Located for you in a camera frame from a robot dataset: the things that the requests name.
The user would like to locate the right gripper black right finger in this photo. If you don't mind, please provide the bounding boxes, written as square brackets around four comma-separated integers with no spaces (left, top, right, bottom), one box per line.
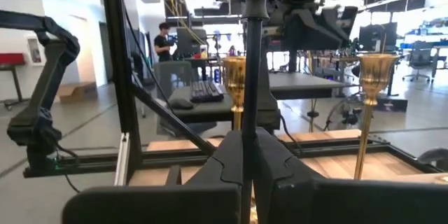
[253,128,448,224]

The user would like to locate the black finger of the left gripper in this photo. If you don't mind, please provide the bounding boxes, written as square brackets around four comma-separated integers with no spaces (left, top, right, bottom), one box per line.
[320,5,358,41]
[281,8,351,52]

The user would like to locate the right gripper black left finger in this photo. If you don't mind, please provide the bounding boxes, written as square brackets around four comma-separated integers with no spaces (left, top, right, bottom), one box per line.
[62,129,245,224]

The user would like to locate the gold candle stick holder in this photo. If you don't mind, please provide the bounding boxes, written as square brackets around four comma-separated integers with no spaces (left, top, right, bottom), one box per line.
[223,55,246,131]
[352,53,400,180]

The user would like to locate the dark monitor pair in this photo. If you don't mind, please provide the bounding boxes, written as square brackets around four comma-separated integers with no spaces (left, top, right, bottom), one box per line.
[358,22,399,53]

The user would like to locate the dark grey desk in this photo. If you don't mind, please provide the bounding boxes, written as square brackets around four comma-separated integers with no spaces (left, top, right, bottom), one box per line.
[167,72,347,124]

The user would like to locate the white strip bar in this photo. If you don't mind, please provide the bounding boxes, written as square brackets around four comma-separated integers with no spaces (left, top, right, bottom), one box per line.
[114,132,131,187]

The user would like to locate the black floor stand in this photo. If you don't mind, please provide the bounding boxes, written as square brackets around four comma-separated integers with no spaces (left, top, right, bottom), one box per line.
[376,50,410,113]

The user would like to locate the black computer mouse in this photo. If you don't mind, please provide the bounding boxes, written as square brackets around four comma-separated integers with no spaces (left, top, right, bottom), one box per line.
[167,97,195,111]

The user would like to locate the grey background monitor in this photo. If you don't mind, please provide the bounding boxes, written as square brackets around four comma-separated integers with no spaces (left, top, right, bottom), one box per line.
[176,27,208,57]

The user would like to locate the black backlit keyboard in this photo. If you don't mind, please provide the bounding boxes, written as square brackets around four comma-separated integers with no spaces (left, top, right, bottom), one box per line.
[188,79,225,104]

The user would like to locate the cardboard box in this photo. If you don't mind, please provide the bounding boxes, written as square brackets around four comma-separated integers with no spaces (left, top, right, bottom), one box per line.
[57,81,98,105]

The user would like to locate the person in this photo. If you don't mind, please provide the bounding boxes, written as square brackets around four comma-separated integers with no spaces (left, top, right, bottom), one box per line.
[153,22,175,63]

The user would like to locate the red topped table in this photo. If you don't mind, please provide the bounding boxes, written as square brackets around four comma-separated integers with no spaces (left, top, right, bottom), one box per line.
[0,52,28,111]

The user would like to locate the black aluminium table frame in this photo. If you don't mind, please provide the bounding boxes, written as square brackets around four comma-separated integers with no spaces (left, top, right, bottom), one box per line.
[22,0,448,188]

